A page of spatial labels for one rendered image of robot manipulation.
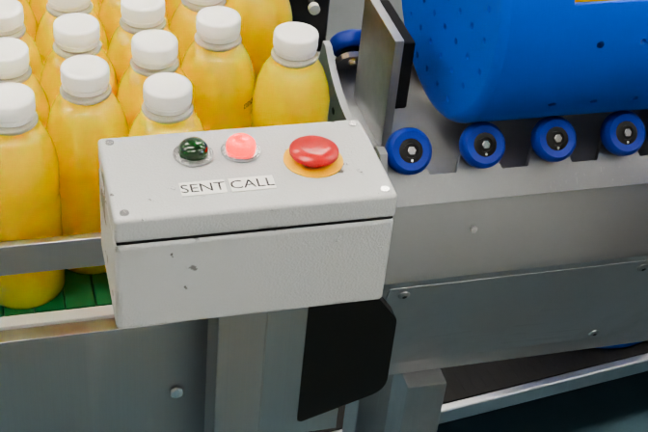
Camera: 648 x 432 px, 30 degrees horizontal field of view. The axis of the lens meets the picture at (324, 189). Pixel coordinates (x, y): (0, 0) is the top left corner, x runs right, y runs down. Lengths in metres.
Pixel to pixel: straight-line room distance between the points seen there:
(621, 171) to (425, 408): 0.37
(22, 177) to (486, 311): 0.56
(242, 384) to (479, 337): 0.45
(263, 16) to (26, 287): 0.35
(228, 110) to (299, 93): 0.07
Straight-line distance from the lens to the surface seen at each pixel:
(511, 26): 1.06
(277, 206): 0.83
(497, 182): 1.19
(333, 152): 0.87
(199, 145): 0.87
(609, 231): 1.27
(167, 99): 0.95
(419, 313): 1.27
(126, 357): 1.06
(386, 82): 1.17
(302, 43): 1.04
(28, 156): 0.96
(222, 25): 1.05
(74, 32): 1.04
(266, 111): 1.06
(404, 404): 1.40
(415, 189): 1.16
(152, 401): 1.10
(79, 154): 1.00
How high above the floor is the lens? 1.61
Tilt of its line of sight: 36 degrees down
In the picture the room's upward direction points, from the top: 6 degrees clockwise
